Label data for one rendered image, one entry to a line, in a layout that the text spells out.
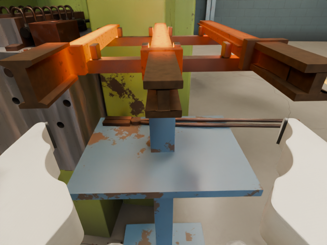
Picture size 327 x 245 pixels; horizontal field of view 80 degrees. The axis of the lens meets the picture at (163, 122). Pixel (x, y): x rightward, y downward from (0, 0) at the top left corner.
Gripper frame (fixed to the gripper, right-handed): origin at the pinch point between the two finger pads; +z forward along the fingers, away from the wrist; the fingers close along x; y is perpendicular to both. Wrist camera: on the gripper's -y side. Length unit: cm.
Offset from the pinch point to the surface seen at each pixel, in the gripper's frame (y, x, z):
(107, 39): 0.6, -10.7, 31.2
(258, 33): 76, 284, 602
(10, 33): 2, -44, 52
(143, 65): 0.2, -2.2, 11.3
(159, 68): -1.2, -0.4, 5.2
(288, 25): 56, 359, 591
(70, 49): -1.1, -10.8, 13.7
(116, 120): 25, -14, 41
